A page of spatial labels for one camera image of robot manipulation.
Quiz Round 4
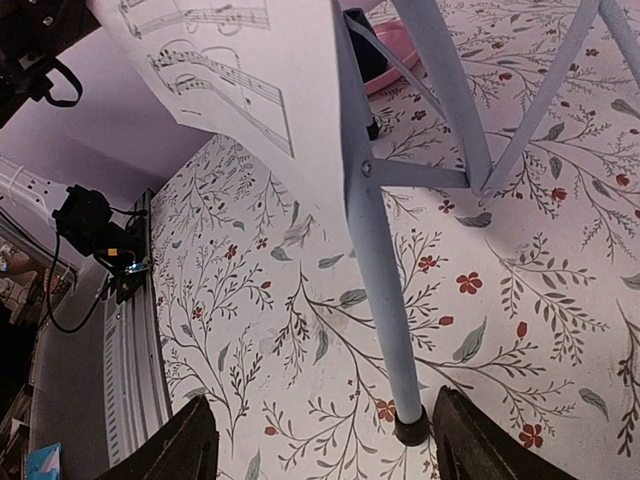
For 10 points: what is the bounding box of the pink plate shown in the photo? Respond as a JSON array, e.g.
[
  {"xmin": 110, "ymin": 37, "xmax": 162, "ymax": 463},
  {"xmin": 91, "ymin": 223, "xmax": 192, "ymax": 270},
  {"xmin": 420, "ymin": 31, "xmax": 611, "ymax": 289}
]
[{"xmin": 364, "ymin": 20, "xmax": 419, "ymax": 96}]

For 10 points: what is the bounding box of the aluminium front rail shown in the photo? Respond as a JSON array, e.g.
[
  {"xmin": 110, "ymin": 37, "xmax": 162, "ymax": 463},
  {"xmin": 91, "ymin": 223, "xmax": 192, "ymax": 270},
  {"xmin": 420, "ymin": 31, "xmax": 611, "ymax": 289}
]
[{"xmin": 99, "ymin": 187, "xmax": 174, "ymax": 469}]

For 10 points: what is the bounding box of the blue object at corner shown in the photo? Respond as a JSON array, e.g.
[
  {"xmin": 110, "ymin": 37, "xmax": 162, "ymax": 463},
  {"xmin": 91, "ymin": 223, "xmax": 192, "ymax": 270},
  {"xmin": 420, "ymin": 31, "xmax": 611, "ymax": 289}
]
[{"xmin": 25, "ymin": 442, "xmax": 62, "ymax": 480}]

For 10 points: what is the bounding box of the white sheet music page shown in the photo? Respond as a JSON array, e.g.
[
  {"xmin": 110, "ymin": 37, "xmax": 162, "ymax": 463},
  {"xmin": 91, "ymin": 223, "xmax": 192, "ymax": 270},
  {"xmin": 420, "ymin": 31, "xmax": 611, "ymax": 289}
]
[{"xmin": 89, "ymin": 0, "xmax": 349, "ymax": 243}]

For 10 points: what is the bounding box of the dark blue mug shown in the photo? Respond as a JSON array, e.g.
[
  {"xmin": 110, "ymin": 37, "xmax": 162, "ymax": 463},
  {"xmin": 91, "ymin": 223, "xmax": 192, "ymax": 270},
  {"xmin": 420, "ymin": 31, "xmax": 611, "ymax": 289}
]
[{"xmin": 343, "ymin": 8, "xmax": 388, "ymax": 83}]

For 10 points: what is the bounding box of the floral table mat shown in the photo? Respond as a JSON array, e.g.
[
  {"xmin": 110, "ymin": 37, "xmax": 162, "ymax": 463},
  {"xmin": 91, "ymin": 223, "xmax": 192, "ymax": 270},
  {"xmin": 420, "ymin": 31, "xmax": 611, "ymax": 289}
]
[{"xmin": 152, "ymin": 20, "xmax": 639, "ymax": 479}]

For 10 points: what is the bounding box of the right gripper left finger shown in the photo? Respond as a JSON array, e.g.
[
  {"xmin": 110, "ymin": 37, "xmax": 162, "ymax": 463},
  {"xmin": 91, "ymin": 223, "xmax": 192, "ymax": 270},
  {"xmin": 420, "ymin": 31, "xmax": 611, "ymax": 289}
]
[{"xmin": 98, "ymin": 395, "xmax": 220, "ymax": 480}]

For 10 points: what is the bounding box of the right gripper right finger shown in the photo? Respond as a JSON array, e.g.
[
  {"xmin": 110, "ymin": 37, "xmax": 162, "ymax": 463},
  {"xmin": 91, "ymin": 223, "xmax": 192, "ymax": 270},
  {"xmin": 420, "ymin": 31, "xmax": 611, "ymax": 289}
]
[{"xmin": 432, "ymin": 386, "xmax": 575, "ymax": 480}]

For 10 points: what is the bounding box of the white perforated music stand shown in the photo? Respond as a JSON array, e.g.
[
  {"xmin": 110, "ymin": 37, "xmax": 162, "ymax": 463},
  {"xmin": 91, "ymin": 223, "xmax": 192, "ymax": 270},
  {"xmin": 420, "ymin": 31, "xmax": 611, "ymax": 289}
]
[{"xmin": 333, "ymin": 1, "xmax": 639, "ymax": 447}]

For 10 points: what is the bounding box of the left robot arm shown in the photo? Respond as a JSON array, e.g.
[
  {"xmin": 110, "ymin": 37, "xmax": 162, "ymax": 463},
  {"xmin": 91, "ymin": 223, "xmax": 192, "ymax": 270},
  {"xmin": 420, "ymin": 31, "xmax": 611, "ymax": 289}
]
[{"xmin": 1, "ymin": 1, "xmax": 112, "ymax": 246}]

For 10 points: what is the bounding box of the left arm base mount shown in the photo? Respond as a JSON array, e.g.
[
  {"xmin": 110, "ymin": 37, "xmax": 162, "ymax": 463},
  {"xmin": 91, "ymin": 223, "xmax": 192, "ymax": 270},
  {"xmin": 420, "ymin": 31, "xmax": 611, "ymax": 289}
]
[{"xmin": 52, "ymin": 185, "xmax": 150, "ymax": 304}]

